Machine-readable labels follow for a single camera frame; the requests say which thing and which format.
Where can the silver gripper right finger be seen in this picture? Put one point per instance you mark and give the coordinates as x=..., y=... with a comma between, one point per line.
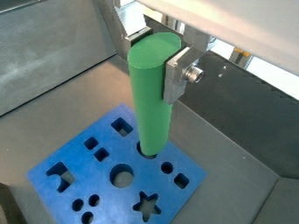
x=182, y=69

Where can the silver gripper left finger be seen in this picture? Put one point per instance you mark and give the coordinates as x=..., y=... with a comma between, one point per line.
x=131, y=28

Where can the green oval peg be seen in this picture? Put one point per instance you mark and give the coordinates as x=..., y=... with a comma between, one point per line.
x=146, y=59

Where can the blue shape-sorter block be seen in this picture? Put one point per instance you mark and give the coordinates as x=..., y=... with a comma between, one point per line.
x=97, y=181

